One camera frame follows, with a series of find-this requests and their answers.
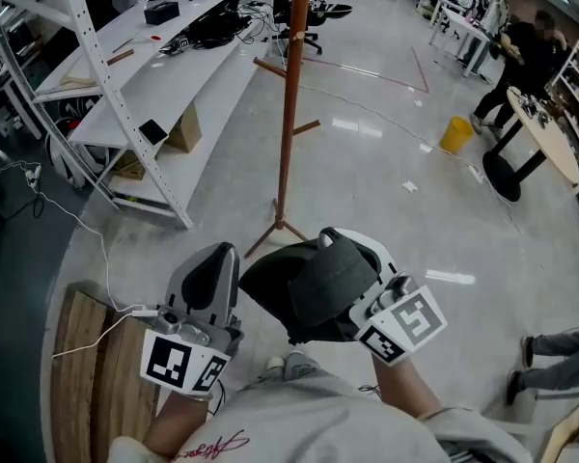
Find bundle of black cables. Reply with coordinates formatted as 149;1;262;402
186;0;284;51

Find long white floor cable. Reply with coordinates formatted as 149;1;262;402
296;82;525;234

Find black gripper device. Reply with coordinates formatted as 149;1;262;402
158;36;193;58

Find light wooden furniture piece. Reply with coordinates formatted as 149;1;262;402
538;396;579;463

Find light wooden board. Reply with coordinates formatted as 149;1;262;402
59;73;98;89

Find person's right forearm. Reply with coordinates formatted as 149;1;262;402
370;353;441;422

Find person's grey sweatshirt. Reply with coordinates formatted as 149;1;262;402
106;368;535;463

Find small cardboard box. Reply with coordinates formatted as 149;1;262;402
112;150;147;181

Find brown wooden stick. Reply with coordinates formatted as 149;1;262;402
106;48;136;67

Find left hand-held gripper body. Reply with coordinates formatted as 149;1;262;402
139;241;245;397

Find black tablet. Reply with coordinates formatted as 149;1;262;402
138;118;170;148

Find person's legs and shoes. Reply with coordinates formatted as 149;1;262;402
258;349;322;383

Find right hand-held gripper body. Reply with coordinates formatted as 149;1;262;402
319;227;449;368

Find yellow waste bin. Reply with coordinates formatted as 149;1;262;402
438;116;476;156

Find white desk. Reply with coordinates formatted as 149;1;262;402
427;5;492;79

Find white metal shelving unit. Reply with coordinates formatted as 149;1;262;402
0;0;277;232

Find round beige table black base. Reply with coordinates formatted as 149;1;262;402
482;87;579;204

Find white charging cable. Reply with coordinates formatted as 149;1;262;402
28;188;159;360

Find black box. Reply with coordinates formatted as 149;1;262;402
143;0;181;26

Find black office chair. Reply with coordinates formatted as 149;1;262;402
273;0;354;56

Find person's left forearm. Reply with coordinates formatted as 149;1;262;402
142;387;214;458

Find brown wooden coat rack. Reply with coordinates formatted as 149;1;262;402
243;0;322;259

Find wooden pallet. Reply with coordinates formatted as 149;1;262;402
50;288;161;463

